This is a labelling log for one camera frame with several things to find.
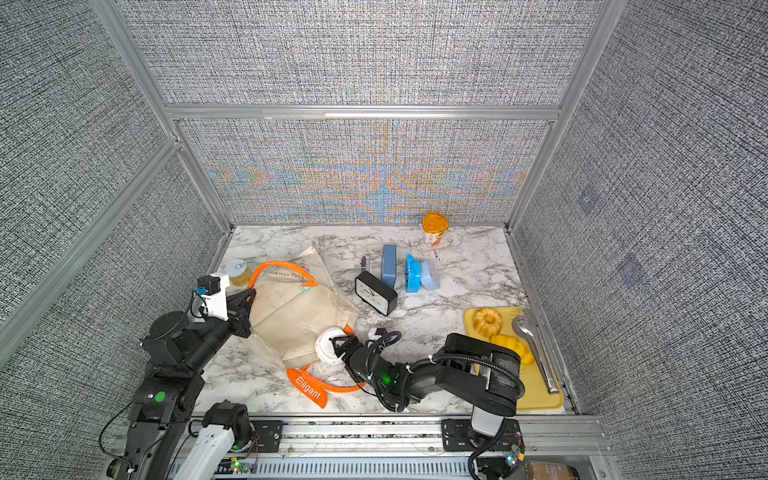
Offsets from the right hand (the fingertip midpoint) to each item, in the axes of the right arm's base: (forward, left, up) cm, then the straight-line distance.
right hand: (329, 345), depth 81 cm
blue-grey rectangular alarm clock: (+26, -17, +2) cm, 31 cm away
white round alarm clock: (-1, +1, -2) cm, 2 cm away
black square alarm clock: (+16, -12, +1) cm, 20 cm away
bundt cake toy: (+9, -46, -5) cm, 47 cm away
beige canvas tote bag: (+17, +15, -7) cm, 24 cm away
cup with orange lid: (+45, -34, -1) cm, 56 cm away
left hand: (+5, +14, +22) cm, 26 cm away
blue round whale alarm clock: (+21, -24, +2) cm, 32 cm away
